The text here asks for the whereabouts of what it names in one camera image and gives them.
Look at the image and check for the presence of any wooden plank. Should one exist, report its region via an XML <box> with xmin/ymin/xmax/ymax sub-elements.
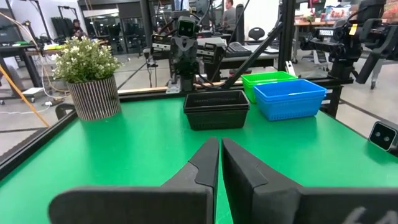
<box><xmin>117</xmin><ymin>80</ymin><xmax>244</xmax><ymax>96</ymax></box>

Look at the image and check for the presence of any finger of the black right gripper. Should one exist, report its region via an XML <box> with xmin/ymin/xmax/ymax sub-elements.
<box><xmin>177</xmin><ymin>39</ymin><xmax>187</xmax><ymax>68</ymax></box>
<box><xmin>185</xmin><ymin>39</ymin><xmax>197</xmax><ymax>68</ymax></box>

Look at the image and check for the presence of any grey desk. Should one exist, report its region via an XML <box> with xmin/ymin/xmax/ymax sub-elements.
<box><xmin>198</xmin><ymin>43</ymin><xmax>280</xmax><ymax>72</ymax></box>

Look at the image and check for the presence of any black diagonal frame strut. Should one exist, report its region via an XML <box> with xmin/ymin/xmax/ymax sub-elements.
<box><xmin>221</xmin><ymin>21</ymin><xmax>284</xmax><ymax>90</ymax></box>

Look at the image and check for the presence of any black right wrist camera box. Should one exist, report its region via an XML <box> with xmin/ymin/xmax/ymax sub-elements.
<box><xmin>176</xmin><ymin>16</ymin><xmax>201</xmax><ymax>38</ymax></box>

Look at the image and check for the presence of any potted plant in striped pot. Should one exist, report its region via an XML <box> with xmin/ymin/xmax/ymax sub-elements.
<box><xmin>52</xmin><ymin>35</ymin><xmax>123</xmax><ymax>121</ymax></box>

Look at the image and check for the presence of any black two-lens camera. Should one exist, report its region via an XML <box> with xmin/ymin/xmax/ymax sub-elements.
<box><xmin>368</xmin><ymin>119</ymin><xmax>398</xmax><ymax>154</ymax></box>

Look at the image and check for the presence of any yellow slanted pole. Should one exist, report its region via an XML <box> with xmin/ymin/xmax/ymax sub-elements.
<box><xmin>0</xmin><ymin>64</ymin><xmax>50</xmax><ymax>128</ymax></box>

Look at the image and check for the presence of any black curved handle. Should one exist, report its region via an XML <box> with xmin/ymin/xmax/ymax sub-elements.
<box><xmin>55</xmin><ymin>103</ymin><xmax>78</xmax><ymax>121</ymax></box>

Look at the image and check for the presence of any green slotted plastic basket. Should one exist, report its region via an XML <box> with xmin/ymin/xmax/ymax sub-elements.
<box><xmin>241</xmin><ymin>70</ymin><xmax>299</xmax><ymax>105</ymax></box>

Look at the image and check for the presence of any black keyboard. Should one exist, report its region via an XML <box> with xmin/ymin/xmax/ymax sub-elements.
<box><xmin>224</xmin><ymin>41</ymin><xmax>253</xmax><ymax>58</ymax></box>

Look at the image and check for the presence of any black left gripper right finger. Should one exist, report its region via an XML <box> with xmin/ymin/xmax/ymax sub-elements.
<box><xmin>221</xmin><ymin>137</ymin><xmax>398</xmax><ymax>224</ymax></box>

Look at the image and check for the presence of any black equipment box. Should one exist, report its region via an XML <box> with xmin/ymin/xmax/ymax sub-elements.
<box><xmin>150</xmin><ymin>32</ymin><xmax>226</xmax><ymax>63</ymax></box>

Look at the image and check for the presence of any black desk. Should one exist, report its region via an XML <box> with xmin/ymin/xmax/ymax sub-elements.
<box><xmin>0</xmin><ymin>42</ymin><xmax>43</xmax><ymax>90</ymax></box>

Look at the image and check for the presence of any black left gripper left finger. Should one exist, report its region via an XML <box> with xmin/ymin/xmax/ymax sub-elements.
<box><xmin>48</xmin><ymin>136</ymin><xmax>220</xmax><ymax>224</ymax></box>

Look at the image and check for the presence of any person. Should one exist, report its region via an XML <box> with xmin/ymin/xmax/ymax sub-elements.
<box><xmin>68</xmin><ymin>18</ymin><xmax>87</xmax><ymax>39</ymax></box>
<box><xmin>221</xmin><ymin>0</ymin><xmax>238</xmax><ymax>32</ymax></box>

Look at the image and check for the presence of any black office chair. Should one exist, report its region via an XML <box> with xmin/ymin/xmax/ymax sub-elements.
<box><xmin>248</xmin><ymin>27</ymin><xmax>266</xmax><ymax>42</ymax></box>

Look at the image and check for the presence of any blue slotted plastic basket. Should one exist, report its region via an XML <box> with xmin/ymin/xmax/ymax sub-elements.
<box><xmin>257</xmin><ymin>101</ymin><xmax>326</xmax><ymax>122</ymax></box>
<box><xmin>254</xmin><ymin>96</ymin><xmax>327</xmax><ymax>105</ymax></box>
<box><xmin>252</xmin><ymin>78</ymin><xmax>328</xmax><ymax>101</ymax></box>

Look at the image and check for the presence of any black vertical frame post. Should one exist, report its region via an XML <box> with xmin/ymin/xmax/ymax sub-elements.
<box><xmin>277</xmin><ymin>0</ymin><xmax>297</xmax><ymax>73</ymax></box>

